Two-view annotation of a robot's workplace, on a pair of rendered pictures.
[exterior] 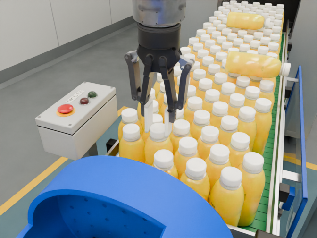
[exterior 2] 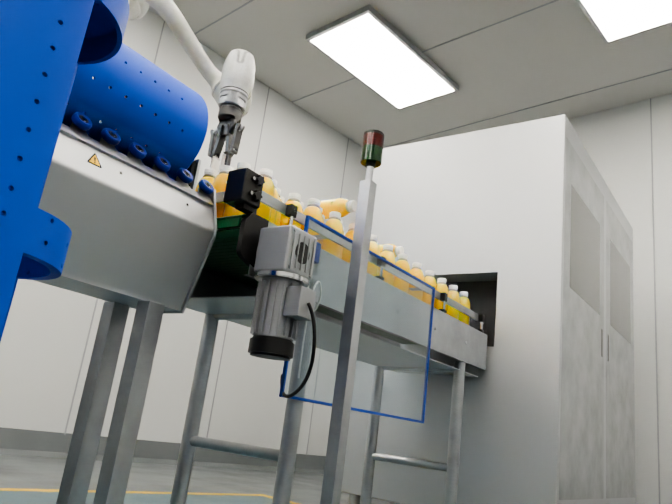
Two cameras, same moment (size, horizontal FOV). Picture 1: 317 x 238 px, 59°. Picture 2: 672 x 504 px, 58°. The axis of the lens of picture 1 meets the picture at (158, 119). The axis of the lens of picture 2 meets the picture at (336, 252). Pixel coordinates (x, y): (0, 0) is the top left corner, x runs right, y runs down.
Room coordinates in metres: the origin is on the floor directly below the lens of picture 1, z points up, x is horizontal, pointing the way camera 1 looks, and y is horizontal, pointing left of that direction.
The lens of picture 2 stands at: (-1.10, -0.85, 0.38)
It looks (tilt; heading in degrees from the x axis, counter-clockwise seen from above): 16 degrees up; 15
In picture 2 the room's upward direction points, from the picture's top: 7 degrees clockwise
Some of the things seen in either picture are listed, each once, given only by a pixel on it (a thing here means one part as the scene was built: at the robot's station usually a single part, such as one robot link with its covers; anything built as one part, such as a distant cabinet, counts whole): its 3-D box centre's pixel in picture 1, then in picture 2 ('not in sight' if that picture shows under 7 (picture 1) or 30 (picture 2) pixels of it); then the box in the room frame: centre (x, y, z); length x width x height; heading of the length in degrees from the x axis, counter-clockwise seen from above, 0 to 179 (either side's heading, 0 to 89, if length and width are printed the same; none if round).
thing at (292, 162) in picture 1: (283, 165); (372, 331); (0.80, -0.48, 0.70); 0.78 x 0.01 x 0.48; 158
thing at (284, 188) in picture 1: (280, 199); (290, 218); (0.43, -0.28, 0.94); 0.03 x 0.02 x 0.08; 158
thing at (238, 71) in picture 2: not in sight; (238, 75); (0.51, 0.00, 1.46); 0.13 x 0.11 x 0.16; 24
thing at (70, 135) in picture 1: (81, 117); not in sight; (0.61, 0.20, 1.05); 0.20 x 0.10 x 0.10; 158
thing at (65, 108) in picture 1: (65, 109); not in sight; (0.56, 0.22, 1.11); 0.04 x 0.04 x 0.01
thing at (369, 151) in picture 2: not in sight; (371, 156); (0.53, -0.47, 1.18); 0.06 x 0.06 x 0.05
